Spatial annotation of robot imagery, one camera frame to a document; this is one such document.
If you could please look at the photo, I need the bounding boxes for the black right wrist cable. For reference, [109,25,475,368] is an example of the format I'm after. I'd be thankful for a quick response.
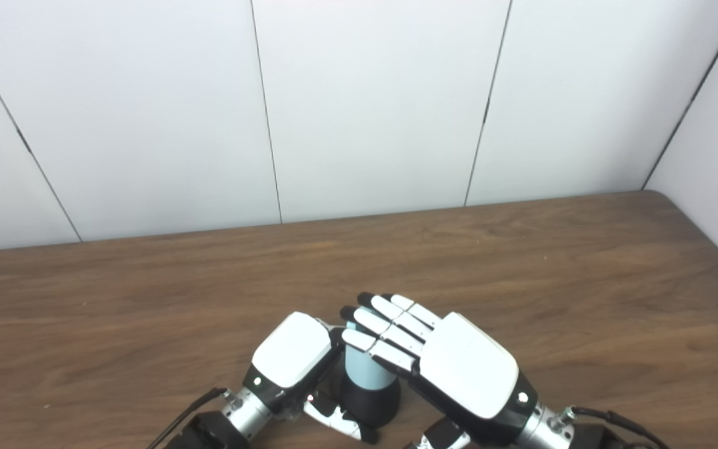
[558,405,672,449]

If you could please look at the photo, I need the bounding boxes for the light-blue hose piece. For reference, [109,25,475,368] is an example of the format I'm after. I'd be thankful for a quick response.
[343,321,397,389]

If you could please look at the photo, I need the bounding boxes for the black funnel-shaped nozzle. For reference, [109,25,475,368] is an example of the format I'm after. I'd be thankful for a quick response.
[339,368,402,428]

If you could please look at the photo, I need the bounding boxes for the white and black right hand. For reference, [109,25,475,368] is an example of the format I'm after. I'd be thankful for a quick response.
[340,292,539,449]

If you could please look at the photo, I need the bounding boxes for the white and black left hand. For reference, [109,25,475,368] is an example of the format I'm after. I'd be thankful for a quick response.
[242,312,380,445]

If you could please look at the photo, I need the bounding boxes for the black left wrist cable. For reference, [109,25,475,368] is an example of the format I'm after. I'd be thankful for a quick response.
[146,387,229,449]

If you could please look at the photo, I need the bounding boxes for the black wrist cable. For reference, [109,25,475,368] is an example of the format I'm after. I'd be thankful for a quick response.
[558,405,672,449]
[146,387,229,449]

